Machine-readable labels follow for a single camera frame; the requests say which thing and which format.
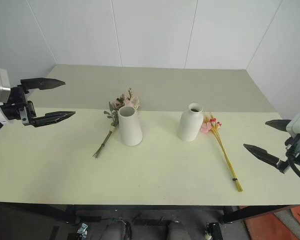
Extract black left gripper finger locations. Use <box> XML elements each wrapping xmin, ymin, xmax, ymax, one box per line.
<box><xmin>29</xmin><ymin>110</ymin><xmax>77</xmax><ymax>128</ymax></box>
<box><xmin>19</xmin><ymin>78</ymin><xmax>67</xmax><ymax>92</ymax></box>

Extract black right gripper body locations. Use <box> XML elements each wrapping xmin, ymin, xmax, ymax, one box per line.
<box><xmin>276</xmin><ymin>133</ymin><xmax>300</xmax><ymax>175</ymax></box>

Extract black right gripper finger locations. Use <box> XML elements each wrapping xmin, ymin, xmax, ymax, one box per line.
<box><xmin>264</xmin><ymin>119</ymin><xmax>292</xmax><ymax>131</ymax></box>
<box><xmin>242</xmin><ymin>143</ymin><xmax>281</xmax><ymax>169</ymax></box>

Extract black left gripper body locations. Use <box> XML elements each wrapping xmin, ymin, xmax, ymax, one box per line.
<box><xmin>0</xmin><ymin>84</ymin><xmax>38</xmax><ymax>127</ymax></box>

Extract white bottle-shaped vase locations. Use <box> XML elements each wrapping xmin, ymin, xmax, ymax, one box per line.
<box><xmin>177</xmin><ymin>102</ymin><xmax>204</xmax><ymax>143</ymax></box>

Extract white conical vase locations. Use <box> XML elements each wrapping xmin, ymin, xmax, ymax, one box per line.
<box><xmin>117</xmin><ymin>105</ymin><xmax>144</xmax><ymax>147</ymax></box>

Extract pink red bouquet yellow stems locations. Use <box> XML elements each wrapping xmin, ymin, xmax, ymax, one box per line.
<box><xmin>200</xmin><ymin>112</ymin><xmax>244</xmax><ymax>193</ymax></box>

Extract pink flower bouquet green stems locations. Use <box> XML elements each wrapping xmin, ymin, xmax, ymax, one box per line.
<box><xmin>92</xmin><ymin>87</ymin><xmax>141</xmax><ymax>159</ymax></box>

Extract orange floor mat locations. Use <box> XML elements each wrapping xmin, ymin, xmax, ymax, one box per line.
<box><xmin>241</xmin><ymin>205</ymin><xmax>300</xmax><ymax>240</ymax></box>

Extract caster wheel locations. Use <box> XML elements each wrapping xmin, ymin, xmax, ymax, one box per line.
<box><xmin>74</xmin><ymin>223</ymin><xmax>89</xmax><ymax>240</ymax></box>
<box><xmin>204</xmin><ymin>221</ymin><xmax>223</xmax><ymax>240</ymax></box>

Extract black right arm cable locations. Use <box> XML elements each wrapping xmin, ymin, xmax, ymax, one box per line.
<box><xmin>286</xmin><ymin>149</ymin><xmax>300</xmax><ymax>187</ymax></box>

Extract black table frame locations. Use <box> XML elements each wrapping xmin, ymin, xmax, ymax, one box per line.
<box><xmin>0</xmin><ymin>201</ymin><xmax>295</xmax><ymax>225</ymax></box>

